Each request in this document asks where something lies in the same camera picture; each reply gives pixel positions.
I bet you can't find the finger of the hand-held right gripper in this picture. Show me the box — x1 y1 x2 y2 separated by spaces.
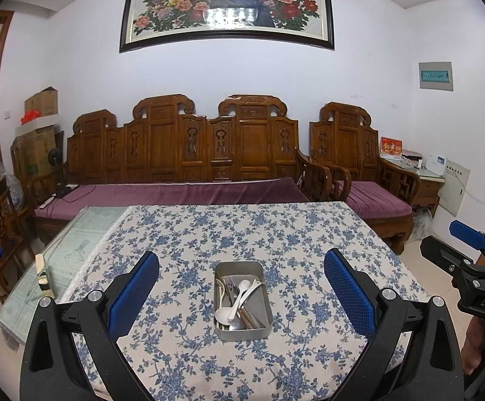
449 220 485 260
420 236 477 278

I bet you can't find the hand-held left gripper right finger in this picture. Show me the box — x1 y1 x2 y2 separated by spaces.
324 248 464 401

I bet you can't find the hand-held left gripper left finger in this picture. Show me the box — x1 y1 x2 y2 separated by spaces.
19 251 160 401

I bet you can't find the wide white rice spoon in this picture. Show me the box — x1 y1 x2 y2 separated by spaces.
215 280 265 325

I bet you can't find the metal fork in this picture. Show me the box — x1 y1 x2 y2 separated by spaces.
221 276 237 301

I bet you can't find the brown wooden chopstick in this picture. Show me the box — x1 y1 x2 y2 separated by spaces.
240 303 257 330
244 301 264 329

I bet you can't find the white soup spoon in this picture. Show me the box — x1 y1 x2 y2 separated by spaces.
228 279 252 316

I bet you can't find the metal spoon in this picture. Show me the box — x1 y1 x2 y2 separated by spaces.
228 286 249 330

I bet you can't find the rectangular metal tray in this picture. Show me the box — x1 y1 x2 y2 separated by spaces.
213 260 273 342

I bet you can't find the person's right hand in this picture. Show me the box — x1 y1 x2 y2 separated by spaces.
462 315 485 377

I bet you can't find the clear plastic bag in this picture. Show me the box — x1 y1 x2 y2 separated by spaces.
413 209 435 243
0 159 22 205

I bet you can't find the wooden side table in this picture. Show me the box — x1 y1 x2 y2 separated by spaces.
380 154 446 220

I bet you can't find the green patterned table mat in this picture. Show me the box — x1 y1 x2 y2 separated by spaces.
0 206 136 343

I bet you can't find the purple armchair cushion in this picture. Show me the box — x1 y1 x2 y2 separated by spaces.
336 179 413 217

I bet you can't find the blue floral tablecloth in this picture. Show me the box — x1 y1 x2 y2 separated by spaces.
54 201 433 401

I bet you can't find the long purple sofa cushion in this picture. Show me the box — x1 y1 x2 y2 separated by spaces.
33 177 312 220

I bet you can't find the red box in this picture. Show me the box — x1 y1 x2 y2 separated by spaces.
380 137 404 160

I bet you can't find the carved wooden armchair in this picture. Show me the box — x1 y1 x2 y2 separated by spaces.
309 101 420 255

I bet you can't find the wooden chair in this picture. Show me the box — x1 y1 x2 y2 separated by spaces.
0 184 36 314

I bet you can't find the large printed cardboard box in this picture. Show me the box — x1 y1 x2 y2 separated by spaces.
14 127 59 176

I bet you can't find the carved wooden sofa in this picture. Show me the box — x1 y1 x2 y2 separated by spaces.
27 94 331 243

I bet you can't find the flat white box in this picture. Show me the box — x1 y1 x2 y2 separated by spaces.
14 116 57 136

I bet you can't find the open brown cardboard box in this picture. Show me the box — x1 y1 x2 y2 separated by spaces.
24 87 58 118

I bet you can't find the framed peacock flower painting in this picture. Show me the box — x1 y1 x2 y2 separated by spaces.
119 0 336 54

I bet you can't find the grey wall electrical panel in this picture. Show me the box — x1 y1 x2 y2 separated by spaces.
418 61 454 91

